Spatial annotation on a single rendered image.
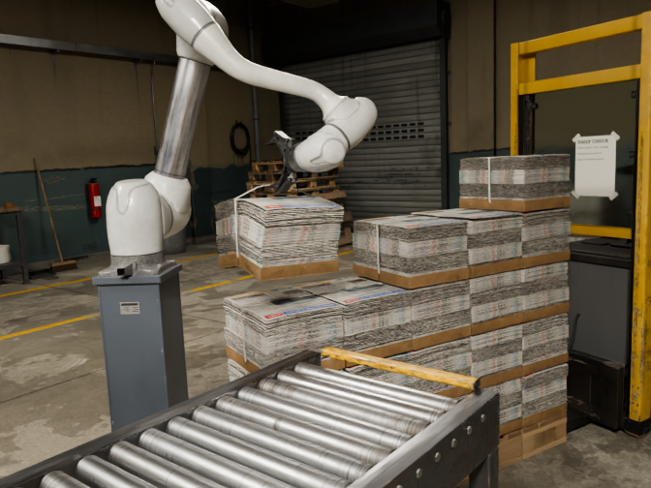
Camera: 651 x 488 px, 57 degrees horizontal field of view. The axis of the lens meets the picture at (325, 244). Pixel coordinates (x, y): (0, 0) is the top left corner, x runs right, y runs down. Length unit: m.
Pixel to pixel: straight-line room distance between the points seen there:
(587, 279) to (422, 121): 6.62
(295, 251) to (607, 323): 1.83
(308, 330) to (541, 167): 1.21
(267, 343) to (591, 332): 1.88
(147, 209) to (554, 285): 1.73
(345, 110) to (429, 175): 7.78
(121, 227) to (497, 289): 1.46
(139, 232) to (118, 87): 7.65
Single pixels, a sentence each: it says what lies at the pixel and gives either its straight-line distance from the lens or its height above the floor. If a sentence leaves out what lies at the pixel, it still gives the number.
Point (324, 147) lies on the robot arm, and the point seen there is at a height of 1.34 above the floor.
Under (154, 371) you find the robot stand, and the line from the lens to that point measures 1.87.
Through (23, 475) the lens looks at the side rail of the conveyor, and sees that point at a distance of 1.21.
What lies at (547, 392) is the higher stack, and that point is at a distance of 2.85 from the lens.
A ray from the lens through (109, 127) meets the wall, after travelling 9.24.
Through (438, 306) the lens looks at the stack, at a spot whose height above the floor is 0.75.
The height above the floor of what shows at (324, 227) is 1.10.
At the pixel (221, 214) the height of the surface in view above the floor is 1.14.
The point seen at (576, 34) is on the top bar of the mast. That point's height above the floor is 1.83.
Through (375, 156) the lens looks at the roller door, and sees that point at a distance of 10.02.
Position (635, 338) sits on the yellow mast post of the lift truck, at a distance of 2.98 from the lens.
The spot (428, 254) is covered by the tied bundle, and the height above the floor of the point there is 0.95.
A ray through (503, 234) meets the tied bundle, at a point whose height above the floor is 0.98.
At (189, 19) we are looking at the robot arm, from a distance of 1.82.
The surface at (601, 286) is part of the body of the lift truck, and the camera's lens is 3.21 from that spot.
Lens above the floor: 1.32
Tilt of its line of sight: 8 degrees down
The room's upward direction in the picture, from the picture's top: 2 degrees counter-clockwise
